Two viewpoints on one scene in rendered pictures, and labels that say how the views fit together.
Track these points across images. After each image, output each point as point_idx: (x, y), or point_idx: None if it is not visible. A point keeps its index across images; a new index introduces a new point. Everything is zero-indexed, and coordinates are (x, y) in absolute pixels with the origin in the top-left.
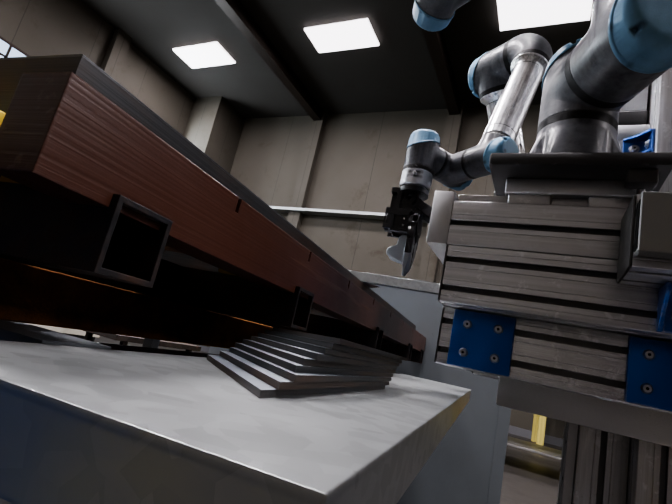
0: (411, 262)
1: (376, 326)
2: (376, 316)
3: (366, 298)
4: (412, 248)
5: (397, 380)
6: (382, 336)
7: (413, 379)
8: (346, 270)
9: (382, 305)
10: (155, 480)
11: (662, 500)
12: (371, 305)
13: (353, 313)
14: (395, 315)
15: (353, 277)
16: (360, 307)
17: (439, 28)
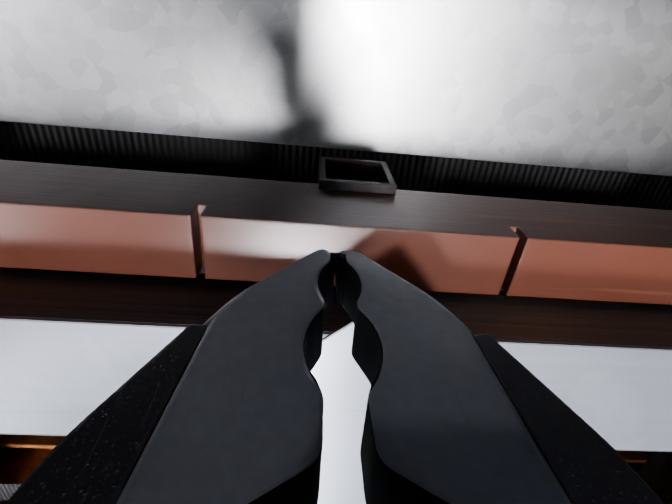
0: (318, 288)
1: (398, 195)
2: (430, 209)
3: (611, 236)
4: (449, 373)
5: (546, 54)
6: (324, 172)
7: (189, 34)
8: (665, 346)
9: (381, 227)
10: None
11: None
12: (531, 226)
13: (663, 215)
14: (81, 206)
15: (574, 339)
16: (630, 223)
17: None
